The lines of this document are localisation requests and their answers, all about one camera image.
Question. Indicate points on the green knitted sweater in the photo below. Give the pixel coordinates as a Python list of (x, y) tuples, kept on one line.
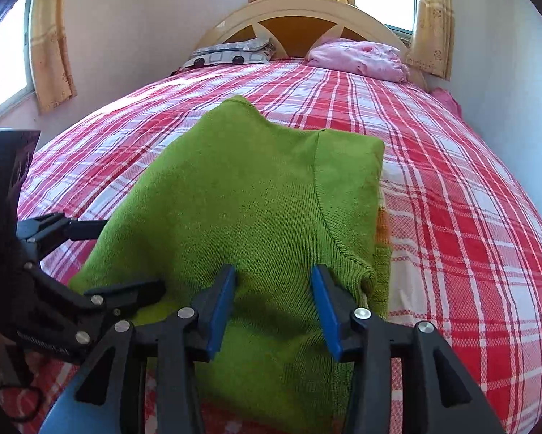
[(252, 190)]

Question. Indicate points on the red plaid bed sheet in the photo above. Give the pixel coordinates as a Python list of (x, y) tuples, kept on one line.
[(456, 235)]

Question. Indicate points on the pink pillow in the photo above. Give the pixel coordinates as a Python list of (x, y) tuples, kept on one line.
[(356, 58)]

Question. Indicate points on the grey patterned pillow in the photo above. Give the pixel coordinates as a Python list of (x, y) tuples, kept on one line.
[(225, 52)]

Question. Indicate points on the cream wooden headboard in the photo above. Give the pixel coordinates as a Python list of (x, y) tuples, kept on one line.
[(293, 27)]

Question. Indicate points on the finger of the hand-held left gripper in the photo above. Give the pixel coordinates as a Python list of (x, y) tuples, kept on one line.
[(49, 230), (117, 296)]

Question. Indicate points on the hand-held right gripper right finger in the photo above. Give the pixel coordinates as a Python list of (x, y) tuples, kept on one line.
[(325, 312)]

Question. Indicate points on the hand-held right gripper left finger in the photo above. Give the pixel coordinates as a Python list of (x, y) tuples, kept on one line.
[(221, 307)]

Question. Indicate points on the pink cloth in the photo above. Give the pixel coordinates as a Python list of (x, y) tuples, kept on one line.
[(447, 99)]

